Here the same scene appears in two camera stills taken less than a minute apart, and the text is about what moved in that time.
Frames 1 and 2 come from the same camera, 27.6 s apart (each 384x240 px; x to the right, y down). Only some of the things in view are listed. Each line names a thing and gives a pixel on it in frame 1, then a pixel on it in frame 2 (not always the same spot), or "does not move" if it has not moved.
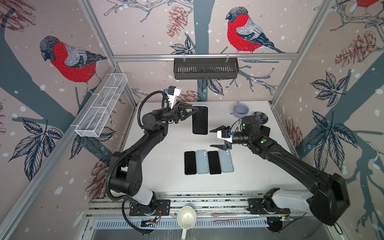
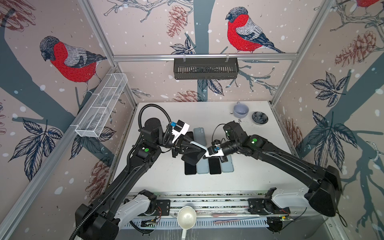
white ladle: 186,218 does not move
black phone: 264,131 -> 193,157
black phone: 214,162 does not move
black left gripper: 176,112 -> 184,151
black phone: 190,162 does not move
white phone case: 226,163 does not move
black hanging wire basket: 207,68 does not move
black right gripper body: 229,145 -> 222,158
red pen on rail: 225,221 does not move
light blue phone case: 202,166 does not move
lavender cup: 240,110 does not move
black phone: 200,120 -> 188,136
